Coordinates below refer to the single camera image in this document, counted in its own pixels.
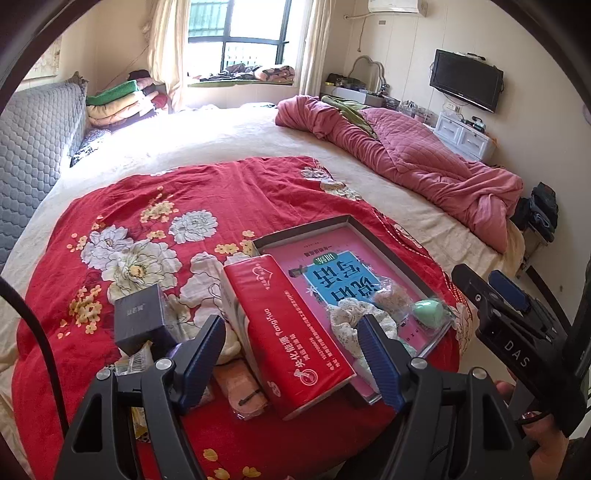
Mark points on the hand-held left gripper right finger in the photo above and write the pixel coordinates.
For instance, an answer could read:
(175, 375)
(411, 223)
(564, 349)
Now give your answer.
(378, 364)

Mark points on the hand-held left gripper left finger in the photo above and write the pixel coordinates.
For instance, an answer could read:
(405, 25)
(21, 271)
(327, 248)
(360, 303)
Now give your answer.
(203, 360)

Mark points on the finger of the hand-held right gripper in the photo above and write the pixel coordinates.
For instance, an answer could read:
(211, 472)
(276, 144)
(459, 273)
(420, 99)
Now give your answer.
(471, 284)
(508, 288)

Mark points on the cream cloth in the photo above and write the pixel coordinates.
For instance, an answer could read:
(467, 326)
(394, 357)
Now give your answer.
(231, 344)

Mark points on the pink socks pack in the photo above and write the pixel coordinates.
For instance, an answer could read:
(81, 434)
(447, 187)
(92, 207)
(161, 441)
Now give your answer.
(240, 383)

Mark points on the mint green sponge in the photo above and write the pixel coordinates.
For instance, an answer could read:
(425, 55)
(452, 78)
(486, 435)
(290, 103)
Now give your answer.
(427, 314)

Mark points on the white floral scrunchie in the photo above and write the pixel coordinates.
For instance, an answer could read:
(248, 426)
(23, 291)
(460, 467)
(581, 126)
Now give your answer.
(346, 318)

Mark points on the beige socks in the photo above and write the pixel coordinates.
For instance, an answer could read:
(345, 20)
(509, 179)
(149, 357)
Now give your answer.
(392, 300)

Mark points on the small green-white tissue pack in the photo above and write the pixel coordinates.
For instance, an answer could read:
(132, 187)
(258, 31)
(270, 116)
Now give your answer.
(131, 362)

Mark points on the dark square box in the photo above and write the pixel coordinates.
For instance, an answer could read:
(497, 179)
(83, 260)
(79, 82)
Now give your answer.
(138, 318)

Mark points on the red tissue pack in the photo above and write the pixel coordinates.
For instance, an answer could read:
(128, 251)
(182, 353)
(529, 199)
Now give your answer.
(286, 341)

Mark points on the yellow printed packet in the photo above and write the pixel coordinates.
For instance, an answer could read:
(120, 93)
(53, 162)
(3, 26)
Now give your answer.
(141, 424)

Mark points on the grey cardboard box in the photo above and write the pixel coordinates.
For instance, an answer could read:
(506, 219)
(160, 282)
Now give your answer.
(300, 228)

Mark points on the person's right hand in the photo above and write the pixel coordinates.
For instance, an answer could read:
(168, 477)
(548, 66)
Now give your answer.
(549, 443)

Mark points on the pink quilt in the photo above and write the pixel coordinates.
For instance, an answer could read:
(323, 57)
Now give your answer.
(415, 175)

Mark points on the pink picture book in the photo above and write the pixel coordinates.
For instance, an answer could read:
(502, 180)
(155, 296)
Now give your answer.
(323, 249)

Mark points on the white drawer cabinet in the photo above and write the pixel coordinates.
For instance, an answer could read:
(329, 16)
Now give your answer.
(461, 138)

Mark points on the red floral blanket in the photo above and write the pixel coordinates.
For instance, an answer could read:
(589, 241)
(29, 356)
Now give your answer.
(138, 194)

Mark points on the cluster of cosmetic bottles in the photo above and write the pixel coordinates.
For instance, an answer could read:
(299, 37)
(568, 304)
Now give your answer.
(415, 113)

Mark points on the black television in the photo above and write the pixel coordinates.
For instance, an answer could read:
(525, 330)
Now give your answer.
(464, 81)

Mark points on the green cloth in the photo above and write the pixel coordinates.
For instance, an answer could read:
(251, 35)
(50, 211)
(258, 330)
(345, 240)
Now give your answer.
(346, 108)

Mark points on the dressing table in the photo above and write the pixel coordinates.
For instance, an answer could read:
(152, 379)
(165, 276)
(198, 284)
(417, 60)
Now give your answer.
(355, 94)

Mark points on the vanity mirror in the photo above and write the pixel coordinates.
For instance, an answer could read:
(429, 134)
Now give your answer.
(367, 71)

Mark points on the dark floral pillow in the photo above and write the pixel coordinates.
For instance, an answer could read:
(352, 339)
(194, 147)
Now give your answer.
(90, 145)

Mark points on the stack of folded bedding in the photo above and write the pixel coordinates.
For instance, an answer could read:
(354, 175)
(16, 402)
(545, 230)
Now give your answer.
(115, 113)

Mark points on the grey quilted headboard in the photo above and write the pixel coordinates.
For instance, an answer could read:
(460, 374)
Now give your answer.
(32, 152)

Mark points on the dark clothes pile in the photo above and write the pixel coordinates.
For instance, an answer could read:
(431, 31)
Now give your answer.
(147, 87)

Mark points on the green window bench cushion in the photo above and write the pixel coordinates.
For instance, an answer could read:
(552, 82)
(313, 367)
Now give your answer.
(240, 84)

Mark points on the green folded blanket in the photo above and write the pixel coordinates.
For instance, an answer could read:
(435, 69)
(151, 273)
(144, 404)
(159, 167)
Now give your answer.
(111, 93)

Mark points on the cream curtain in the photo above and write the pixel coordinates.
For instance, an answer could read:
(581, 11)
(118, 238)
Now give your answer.
(314, 46)
(168, 50)

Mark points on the white air conditioner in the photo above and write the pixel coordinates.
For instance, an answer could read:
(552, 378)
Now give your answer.
(395, 5)

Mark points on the floral quilt heap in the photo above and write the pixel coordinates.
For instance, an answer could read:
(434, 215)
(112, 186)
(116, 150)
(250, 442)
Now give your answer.
(272, 74)

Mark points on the window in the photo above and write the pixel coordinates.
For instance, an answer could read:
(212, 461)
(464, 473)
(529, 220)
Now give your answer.
(249, 27)

